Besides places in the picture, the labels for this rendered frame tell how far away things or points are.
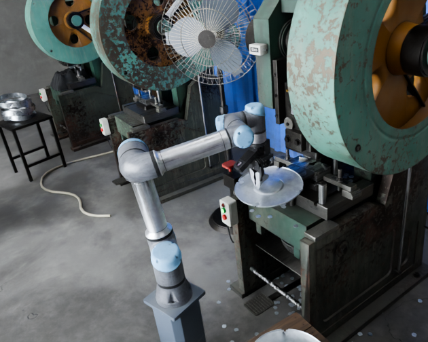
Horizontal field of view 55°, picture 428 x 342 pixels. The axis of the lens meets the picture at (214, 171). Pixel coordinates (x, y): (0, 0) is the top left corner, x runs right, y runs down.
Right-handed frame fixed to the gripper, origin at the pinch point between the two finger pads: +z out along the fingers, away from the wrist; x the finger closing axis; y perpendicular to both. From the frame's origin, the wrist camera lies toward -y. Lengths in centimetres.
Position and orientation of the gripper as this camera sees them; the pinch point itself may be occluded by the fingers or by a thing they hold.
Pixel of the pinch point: (256, 186)
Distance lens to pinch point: 172.7
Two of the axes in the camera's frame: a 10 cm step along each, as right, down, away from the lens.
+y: 8.2, -3.4, 4.7
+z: 1.1, 8.9, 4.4
